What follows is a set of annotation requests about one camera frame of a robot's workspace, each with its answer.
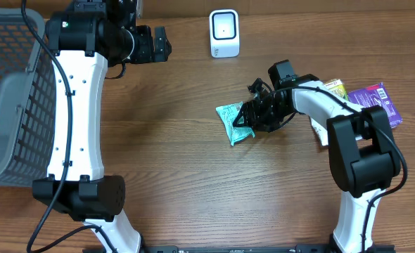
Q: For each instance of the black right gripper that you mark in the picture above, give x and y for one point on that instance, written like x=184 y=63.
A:
x=256 y=110

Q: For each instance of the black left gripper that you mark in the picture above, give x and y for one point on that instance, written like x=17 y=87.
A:
x=159 y=45

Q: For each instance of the teal wet wipes packet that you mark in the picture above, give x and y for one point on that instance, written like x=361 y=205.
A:
x=228 y=114

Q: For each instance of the white Pantene tube gold cap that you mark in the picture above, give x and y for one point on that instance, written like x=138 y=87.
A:
x=320 y=131

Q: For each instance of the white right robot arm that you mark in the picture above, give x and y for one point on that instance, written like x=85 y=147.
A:
x=365 y=162

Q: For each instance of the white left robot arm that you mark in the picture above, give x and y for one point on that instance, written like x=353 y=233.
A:
x=83 y=41

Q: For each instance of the white barcode scanner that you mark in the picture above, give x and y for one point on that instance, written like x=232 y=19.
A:
x=224 y=33

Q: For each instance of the dark grey plastic basket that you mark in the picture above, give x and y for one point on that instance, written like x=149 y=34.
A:
x=27 y=100

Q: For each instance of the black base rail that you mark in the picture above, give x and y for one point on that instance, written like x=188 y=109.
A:
x=296 y=249

